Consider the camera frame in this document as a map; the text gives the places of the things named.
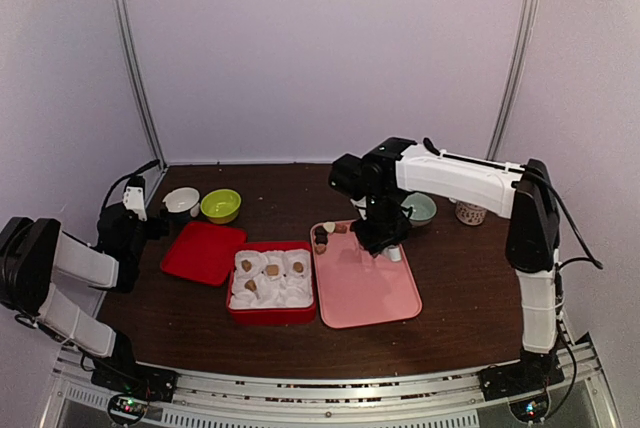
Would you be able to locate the pink plastic tray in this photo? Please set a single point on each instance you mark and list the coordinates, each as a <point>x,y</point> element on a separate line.
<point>356,289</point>

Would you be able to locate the aluminium frame post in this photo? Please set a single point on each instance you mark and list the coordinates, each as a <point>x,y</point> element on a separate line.
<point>133,68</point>
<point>527,18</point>

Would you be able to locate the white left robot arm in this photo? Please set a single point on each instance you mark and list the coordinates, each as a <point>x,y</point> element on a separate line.
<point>37,253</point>

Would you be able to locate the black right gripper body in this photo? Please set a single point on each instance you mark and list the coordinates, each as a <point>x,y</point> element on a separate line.
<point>387,222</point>

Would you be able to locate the aluminium frame post left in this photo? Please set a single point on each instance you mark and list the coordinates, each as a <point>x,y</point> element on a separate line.
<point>133,68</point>

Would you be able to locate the white ceramic bowl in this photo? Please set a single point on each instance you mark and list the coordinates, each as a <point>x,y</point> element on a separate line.
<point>182,203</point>

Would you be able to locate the white heart chocolate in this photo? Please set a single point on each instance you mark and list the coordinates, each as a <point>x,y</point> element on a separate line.
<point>329,226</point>

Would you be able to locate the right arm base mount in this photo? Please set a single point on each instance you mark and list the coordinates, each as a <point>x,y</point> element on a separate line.
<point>508,381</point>

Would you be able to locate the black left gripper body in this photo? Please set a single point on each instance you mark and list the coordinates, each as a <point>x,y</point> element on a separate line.
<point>156,230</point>

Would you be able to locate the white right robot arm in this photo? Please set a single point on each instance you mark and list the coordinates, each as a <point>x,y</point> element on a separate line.
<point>521,194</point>

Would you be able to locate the green plastic bowl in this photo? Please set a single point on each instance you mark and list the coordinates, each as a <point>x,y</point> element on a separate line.
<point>221,206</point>

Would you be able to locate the aluminium front rail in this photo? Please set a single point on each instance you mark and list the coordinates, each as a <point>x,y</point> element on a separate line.
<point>445,399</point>

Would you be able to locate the white floral mug yellow inside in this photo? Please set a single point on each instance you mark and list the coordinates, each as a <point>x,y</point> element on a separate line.
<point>470,214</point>

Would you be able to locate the dark chocolate tray left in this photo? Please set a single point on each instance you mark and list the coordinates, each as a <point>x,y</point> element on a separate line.
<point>320,235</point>

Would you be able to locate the red tin box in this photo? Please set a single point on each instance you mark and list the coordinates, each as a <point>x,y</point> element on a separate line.
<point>280,316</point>

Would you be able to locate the light blue ceramic bowl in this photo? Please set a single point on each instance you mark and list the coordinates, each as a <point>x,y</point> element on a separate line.
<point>419,208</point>

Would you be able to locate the red tin lid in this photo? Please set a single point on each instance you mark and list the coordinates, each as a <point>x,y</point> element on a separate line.
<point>203,253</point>

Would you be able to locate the brown chocolate stack left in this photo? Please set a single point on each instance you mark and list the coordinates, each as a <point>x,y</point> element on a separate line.
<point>320,249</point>

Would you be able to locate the aluminium frame post right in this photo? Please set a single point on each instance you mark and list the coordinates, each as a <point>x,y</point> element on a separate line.
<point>527,18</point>

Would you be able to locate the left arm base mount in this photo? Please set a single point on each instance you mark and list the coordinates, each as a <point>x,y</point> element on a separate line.
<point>147,383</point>

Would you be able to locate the white paper liner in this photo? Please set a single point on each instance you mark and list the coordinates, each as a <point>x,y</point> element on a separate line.
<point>288,290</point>

